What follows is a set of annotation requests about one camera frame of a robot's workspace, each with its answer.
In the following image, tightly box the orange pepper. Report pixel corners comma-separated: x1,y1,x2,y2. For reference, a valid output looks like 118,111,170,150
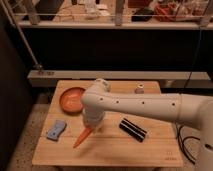
73,127,93,148

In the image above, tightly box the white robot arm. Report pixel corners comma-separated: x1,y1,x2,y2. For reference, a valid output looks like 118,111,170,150
81,79,213,171

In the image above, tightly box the orange ceramic plate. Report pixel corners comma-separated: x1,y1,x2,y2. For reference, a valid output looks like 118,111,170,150
59,87,85,114

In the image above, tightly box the black cylindrical case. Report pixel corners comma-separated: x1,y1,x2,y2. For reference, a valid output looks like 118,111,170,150
119,118,147,142

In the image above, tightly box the blue sponge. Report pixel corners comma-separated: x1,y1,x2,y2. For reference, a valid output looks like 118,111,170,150
46,120,67,141

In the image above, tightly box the black bag on shelf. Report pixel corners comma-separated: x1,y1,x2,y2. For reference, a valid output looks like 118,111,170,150
131,8,154,22

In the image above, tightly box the red object on shelf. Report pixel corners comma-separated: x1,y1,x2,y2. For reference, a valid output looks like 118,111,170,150
154,2,179,22

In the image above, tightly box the grey metal pole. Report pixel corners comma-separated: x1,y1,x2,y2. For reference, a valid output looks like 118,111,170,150
2,0,44,74

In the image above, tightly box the white rail beam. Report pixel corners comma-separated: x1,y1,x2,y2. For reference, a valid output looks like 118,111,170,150
27,70,213,89

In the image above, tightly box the black cable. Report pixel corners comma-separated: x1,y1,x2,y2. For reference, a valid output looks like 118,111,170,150
174,123,202,165

